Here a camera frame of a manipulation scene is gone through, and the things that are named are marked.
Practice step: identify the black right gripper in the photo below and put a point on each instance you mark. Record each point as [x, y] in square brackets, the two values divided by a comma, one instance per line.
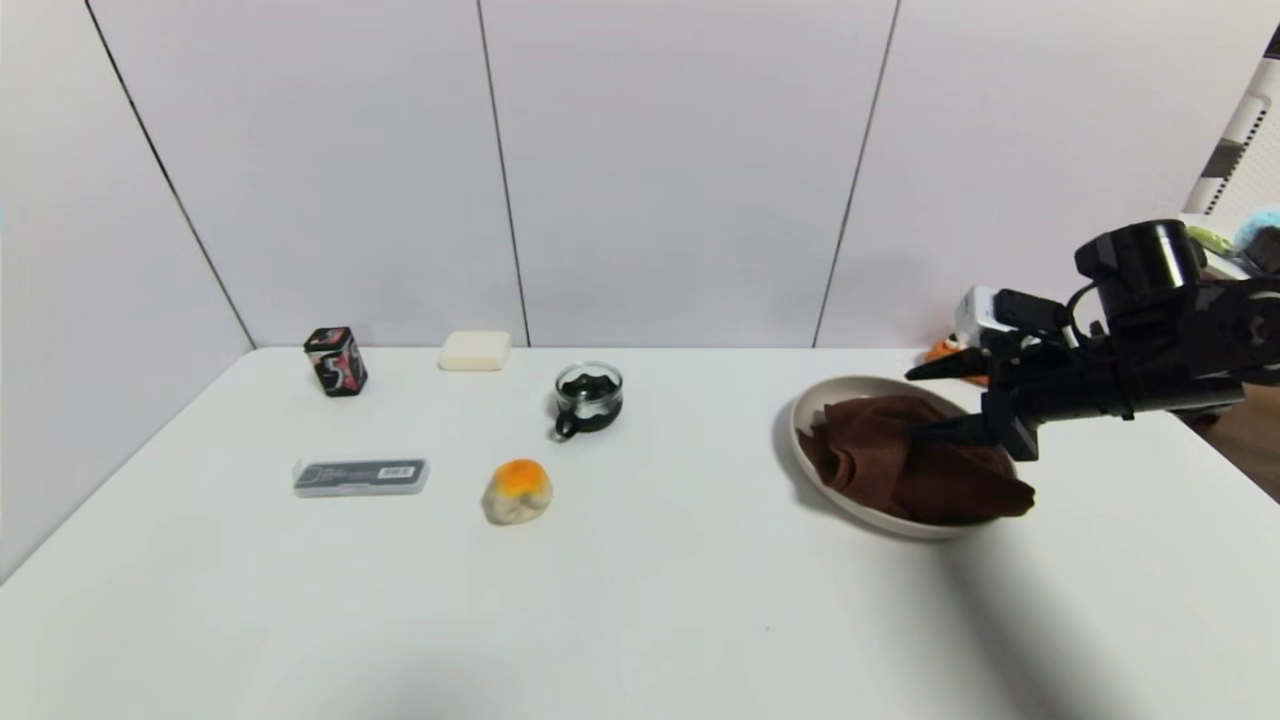
[1008, 400]

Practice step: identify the brown microfibre cloth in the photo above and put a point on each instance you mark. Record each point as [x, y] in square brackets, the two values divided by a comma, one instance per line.
[900, 470]

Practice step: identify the beige round plate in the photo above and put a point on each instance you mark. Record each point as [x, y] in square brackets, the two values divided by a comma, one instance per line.
[838, 392]

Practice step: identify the small green object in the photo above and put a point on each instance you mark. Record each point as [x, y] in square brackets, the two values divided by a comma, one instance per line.
[1212, 238]

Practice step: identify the dark brown object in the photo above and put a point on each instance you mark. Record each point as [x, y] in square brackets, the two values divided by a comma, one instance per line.
[1265, 250]

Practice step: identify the light blue fluffy object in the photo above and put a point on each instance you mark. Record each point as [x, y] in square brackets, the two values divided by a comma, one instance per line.
[1260, 220]

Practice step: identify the orange waffle cake toy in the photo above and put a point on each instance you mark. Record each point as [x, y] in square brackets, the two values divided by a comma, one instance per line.
[940, 350]

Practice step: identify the white side table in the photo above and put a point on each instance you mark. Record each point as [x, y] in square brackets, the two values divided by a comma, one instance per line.
[1215, 262]

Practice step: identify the white perforated panel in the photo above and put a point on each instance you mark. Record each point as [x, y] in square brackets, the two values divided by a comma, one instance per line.
[1250, 140]

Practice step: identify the orange-topped white bun toy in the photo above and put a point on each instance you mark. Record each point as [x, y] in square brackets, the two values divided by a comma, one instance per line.
[517, 492]

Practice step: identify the white soap bar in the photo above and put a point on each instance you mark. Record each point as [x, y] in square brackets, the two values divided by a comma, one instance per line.
[475, 351]

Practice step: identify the clear plastic pencil case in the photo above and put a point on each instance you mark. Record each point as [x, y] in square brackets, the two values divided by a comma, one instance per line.
[360, 478]

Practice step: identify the black tin with pink print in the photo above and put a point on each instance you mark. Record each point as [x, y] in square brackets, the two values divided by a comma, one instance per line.
[335, 363]

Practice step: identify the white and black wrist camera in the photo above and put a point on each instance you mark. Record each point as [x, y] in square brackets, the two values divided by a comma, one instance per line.
[985, 312]

